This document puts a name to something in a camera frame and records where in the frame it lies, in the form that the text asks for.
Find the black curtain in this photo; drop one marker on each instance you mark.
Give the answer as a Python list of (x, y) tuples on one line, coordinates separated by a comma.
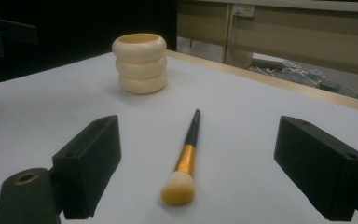
[(74, 25)]

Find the makeup brush with gold ferrule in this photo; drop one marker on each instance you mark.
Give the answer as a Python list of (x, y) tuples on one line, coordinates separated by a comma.
[(188, 158)]

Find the cream ribbed brush holder cup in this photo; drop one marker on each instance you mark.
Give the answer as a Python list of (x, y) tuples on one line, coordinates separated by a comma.
[(141, 67)]

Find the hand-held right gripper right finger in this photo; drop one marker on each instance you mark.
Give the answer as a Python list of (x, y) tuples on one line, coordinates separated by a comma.
[(320, 165)]

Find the wooden cabinet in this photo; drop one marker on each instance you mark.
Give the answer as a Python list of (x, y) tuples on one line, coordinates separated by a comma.
[(307, 37)]

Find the green and blue plastic packaging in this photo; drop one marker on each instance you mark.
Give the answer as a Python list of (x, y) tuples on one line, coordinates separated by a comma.
[(331, 85)]

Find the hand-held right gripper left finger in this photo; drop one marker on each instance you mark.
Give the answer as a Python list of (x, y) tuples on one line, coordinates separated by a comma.
[(87, 168)]

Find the white power socket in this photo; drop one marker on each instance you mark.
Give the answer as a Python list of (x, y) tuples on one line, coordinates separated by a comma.
[(244, 10)]

